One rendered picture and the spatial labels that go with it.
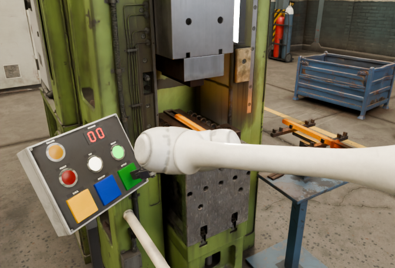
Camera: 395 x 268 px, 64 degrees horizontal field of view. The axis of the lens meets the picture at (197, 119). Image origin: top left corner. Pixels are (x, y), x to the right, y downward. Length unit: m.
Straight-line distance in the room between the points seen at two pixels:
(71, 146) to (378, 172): 0.83
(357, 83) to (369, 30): 4.80
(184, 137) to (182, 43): 0.64
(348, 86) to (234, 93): 3.43
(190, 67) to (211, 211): 0.71
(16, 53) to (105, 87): 5.16
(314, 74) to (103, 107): 4.23
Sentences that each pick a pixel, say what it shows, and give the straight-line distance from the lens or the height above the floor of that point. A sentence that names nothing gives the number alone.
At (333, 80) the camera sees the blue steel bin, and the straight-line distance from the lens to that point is 5.07.
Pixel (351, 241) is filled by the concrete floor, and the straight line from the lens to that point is 2.59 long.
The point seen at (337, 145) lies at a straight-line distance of 1.63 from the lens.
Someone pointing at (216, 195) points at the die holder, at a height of 0.71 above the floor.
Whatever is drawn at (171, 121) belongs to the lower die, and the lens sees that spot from 1.65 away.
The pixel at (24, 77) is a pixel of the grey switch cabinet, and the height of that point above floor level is 0.25.
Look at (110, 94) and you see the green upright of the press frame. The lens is 1.35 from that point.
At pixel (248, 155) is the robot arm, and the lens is 0.66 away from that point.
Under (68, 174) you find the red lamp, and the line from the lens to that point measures 1.04.
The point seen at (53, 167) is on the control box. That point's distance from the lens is 1.03.
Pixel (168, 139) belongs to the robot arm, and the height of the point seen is 1.30.
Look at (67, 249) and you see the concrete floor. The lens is 2.48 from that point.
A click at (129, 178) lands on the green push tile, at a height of 1.01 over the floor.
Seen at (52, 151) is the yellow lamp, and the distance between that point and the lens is 1.04.
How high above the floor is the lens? 1.60
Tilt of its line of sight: 21 degrees down
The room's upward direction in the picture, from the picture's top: straight up
